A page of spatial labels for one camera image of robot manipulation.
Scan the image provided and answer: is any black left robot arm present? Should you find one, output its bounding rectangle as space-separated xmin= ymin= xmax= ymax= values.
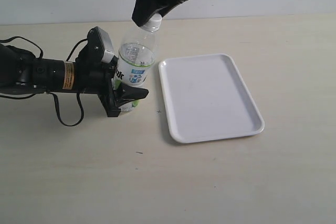
xmin=1 ymin=44 xmax=149 ymax=117

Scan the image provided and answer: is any white bottle cap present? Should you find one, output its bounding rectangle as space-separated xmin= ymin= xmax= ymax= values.
xmin=141 ymin=13 xmax=162 ymax=33

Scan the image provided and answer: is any clear plastic drink bottle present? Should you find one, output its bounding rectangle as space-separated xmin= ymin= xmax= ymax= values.
xmin=111 ymin=14 xmax=163 ymax=114

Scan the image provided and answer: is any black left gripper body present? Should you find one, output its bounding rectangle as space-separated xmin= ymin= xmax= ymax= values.
xmin=75 ymin=45 xmax=121 ymax=118

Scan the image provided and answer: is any black camera cable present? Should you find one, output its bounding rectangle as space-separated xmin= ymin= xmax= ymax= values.
xmin=0 ymin=36 xmax=90 ymax=127

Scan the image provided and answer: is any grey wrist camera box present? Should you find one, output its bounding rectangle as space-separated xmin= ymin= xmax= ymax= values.
xmin=87 ymin=26 xmax=115 ymax=63

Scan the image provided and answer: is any white plastic tray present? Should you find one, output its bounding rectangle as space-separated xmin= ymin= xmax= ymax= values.
xmin=158 ymin=54 xmax=265 ymax=144

